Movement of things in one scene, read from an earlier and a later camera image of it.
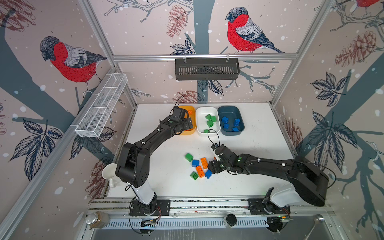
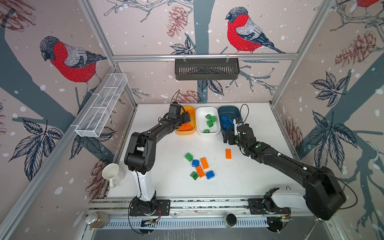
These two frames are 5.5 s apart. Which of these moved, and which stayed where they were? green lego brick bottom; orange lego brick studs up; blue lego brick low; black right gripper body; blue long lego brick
Moved: black right gripper body; blue long lego brick
Stayed: blue lego brick low; orange lego brick studs up; green lego brick bottom
